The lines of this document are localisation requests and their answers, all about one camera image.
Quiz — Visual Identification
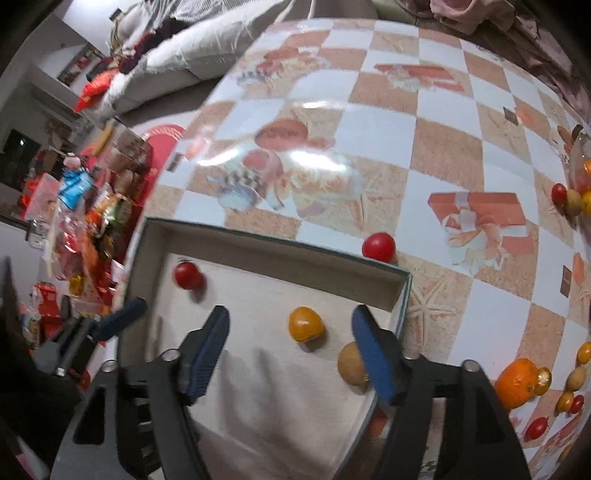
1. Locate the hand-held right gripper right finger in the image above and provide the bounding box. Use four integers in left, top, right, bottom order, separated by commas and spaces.
352, 305, 532, 480

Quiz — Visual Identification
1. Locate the pink cloth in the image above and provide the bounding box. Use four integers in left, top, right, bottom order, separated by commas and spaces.
428, 0, 514, 37

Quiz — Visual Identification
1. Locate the shallow cardboard box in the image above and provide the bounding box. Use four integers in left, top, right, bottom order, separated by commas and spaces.
116, 218, 413, 480

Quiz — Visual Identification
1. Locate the clear plastic bag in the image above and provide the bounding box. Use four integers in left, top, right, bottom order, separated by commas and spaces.
564, 124, 591, 195

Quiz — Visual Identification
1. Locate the large orange tangerine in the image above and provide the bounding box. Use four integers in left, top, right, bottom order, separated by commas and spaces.
494, 358, 540, 409

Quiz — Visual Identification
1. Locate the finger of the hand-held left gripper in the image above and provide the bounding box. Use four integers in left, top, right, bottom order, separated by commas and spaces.
34, 298, 148, 377

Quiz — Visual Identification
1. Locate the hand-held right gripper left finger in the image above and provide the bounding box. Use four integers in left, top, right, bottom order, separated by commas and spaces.
50, 305, 230, 480

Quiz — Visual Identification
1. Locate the red snack bag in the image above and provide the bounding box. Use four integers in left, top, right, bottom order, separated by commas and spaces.
74, 70, 113, 113

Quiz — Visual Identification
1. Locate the cluttered snack rack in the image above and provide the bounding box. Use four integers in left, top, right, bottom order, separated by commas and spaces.
18, 121, 160, 370

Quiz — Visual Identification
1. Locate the blue snack packet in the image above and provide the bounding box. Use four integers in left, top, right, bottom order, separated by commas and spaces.
57, 167, 96, 211

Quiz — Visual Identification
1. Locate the red patterned mat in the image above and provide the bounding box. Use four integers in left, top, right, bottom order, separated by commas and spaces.
139, 122, 187, 185

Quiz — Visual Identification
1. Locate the white sofa with clothes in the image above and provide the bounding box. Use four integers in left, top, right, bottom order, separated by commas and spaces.
109, 0, 296, 114

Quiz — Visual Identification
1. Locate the checkered printed tablecloth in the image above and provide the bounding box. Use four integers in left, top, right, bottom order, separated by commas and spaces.
83, 17, 591, 480

